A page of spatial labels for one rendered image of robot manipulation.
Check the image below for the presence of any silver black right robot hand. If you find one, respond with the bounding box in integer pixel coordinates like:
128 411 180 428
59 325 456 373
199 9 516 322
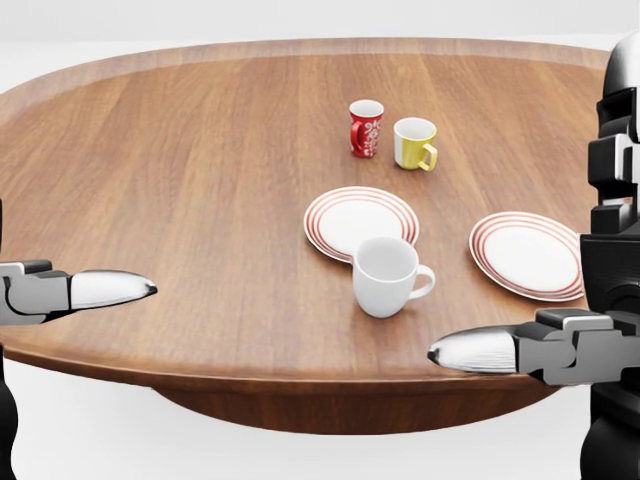
426 29 640 480

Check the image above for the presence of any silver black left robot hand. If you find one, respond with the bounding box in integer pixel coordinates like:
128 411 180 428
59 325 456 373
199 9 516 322
0 197 159 480

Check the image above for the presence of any white plate with red rings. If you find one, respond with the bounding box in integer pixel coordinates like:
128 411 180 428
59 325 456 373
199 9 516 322
468 211 586 303
303 185 421 263

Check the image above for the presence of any white mug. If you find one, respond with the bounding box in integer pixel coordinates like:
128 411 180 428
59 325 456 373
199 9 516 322
352 236 437 319

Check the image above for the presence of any yellow mug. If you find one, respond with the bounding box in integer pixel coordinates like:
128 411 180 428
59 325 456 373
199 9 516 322
392 117 439 173

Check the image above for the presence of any red patterned mug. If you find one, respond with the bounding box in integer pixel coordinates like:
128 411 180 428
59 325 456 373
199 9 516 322
348 99 385 159

